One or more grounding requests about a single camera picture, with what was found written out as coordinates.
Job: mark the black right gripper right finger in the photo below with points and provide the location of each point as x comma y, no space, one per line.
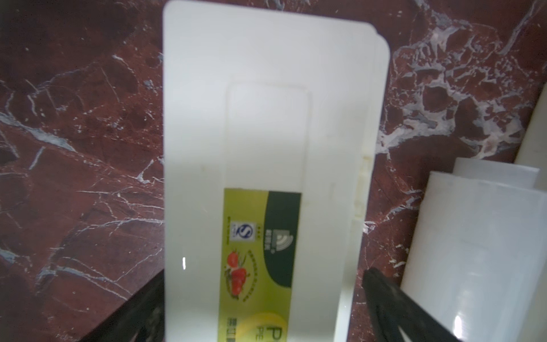
395,316

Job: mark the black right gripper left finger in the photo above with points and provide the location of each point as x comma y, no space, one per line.
141,318

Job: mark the white wrap dispenser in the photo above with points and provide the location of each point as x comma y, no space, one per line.
270,129

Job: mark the plastic wrap roll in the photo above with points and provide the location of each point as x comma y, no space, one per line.
478,249

